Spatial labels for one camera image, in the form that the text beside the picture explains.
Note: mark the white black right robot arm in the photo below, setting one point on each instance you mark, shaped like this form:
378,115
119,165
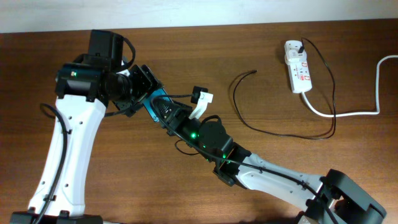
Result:
333,198

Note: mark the white charger plug adapter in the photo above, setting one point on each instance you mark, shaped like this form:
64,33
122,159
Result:
295,56

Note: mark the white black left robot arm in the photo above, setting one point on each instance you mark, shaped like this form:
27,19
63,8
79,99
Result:
83,93

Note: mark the white power strip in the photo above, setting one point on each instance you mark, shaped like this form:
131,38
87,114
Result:
299,74

